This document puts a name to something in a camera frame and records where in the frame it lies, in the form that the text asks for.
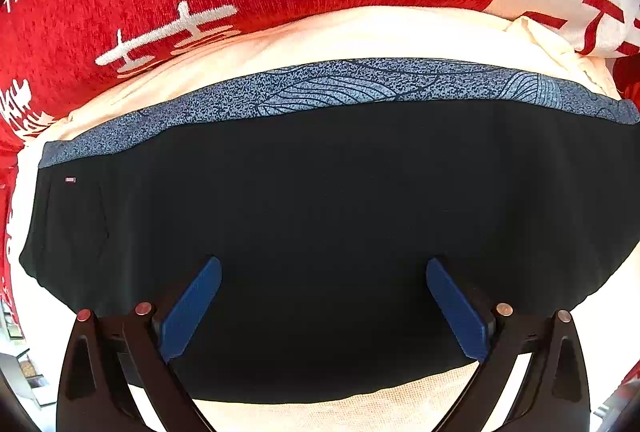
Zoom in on cream embossed blanket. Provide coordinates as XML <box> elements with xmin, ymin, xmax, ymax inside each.
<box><xmin>10</xmin><ymin>4</ymin><xmax>626</xmax><ymax>432</ymax></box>

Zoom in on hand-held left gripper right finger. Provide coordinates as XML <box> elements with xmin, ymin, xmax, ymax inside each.
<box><xmin>426</xmin><ymin>257</ymin><xmax>593</xmax><ymax>432</ymax></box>

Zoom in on black pants with blue waistband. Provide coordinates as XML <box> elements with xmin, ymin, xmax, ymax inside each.
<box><xmin>20</xmin><ymin>58</ymin><xmax>640</xmax><ymax>405</ymax></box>

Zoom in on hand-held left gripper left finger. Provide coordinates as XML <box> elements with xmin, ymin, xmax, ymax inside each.
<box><xmin>56</xmin><ymin>256</ymin><xmax>223</xmax><ymax>432</ymax></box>

